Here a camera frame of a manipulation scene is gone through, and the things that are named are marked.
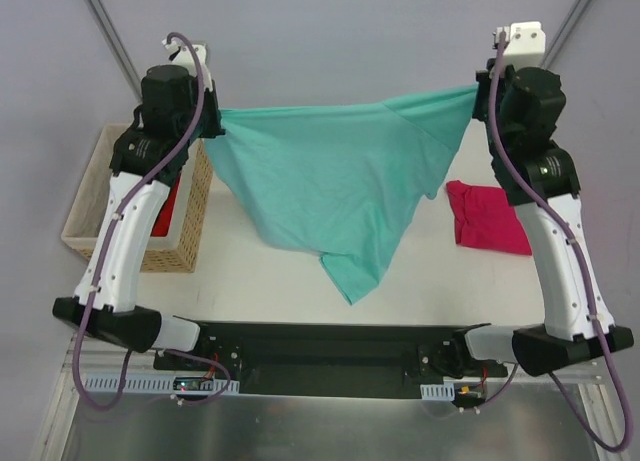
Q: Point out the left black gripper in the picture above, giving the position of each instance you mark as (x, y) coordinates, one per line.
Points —
(211, 113)

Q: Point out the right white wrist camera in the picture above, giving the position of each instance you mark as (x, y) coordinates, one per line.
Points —
(525, 44)

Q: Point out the left slotted cable duct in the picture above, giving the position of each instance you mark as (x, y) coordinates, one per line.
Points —
(159, 384)

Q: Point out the folded pink t shirt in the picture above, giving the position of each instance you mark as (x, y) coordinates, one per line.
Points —
(484, 220)

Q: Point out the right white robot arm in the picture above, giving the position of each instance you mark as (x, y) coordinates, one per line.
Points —
(543, 188)

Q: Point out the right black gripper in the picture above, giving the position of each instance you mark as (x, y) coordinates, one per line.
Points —
(482, 98)

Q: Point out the right slotted cable duct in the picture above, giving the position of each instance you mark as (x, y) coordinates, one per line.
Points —
(443, 392)

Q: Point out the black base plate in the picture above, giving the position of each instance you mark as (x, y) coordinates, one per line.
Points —
(384, 362)

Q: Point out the red t shirt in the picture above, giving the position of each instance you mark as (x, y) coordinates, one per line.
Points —
(163, 221)

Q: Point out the wicker laundry basket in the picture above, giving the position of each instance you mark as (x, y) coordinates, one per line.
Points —
(174, 253)

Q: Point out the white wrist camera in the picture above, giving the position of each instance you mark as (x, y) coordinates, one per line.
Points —
(525, 44)
(180, 55)

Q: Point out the slotted cable duct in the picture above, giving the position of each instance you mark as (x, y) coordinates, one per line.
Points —
(159, 384)
(443, 392)

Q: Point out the teal t shirt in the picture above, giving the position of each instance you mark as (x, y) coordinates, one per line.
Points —
(341, 181)

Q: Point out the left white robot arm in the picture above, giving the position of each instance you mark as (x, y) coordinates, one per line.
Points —
(103, 304)

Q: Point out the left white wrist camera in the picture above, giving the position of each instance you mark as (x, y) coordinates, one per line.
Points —
(180, 55)

